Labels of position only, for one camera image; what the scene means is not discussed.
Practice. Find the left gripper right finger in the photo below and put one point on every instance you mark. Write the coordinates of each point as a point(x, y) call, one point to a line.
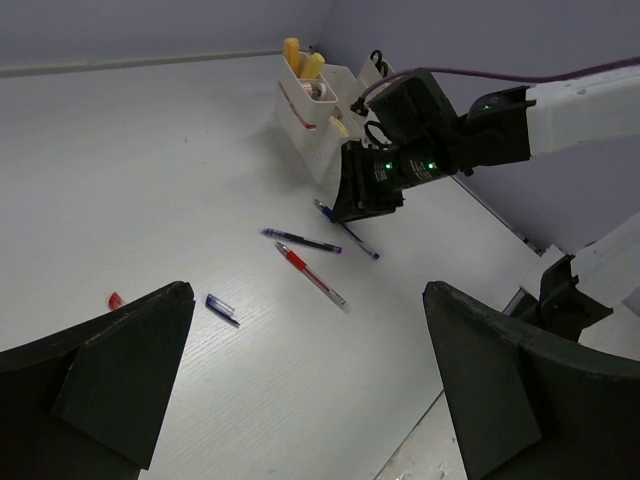
point(527, 404)

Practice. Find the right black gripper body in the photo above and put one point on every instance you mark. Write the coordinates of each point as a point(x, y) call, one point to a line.
point(359, 197)

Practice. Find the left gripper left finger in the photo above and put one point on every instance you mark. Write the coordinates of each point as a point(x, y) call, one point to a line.
point(89, 401)

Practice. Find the blue pen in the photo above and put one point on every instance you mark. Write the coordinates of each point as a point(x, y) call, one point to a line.
point(362, 245)

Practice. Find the blue pen cap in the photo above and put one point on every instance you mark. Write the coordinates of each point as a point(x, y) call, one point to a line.
point(222, 309)

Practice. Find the pink eraser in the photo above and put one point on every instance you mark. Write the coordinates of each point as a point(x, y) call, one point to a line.
point(317, 91)

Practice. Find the black scissors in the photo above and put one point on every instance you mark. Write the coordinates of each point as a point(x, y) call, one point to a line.
point(376, 57)

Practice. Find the pink highlighter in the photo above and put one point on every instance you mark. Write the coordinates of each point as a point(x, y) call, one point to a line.
point(313, 67)

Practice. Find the yellow highlighter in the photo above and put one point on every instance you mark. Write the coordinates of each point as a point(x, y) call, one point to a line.
point(291, 53)

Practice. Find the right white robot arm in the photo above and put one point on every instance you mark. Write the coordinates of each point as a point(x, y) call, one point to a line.
point(422, 140)

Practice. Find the white desk organizer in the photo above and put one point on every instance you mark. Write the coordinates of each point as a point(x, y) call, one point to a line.
point(320, 148)

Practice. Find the red pen cap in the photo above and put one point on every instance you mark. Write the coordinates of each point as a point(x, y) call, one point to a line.
point(115, 301)

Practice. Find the purple pen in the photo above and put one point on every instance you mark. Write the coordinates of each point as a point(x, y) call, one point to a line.
point(300, 240)

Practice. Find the red pen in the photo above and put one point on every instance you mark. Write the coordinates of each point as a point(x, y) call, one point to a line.
point(299, 264)

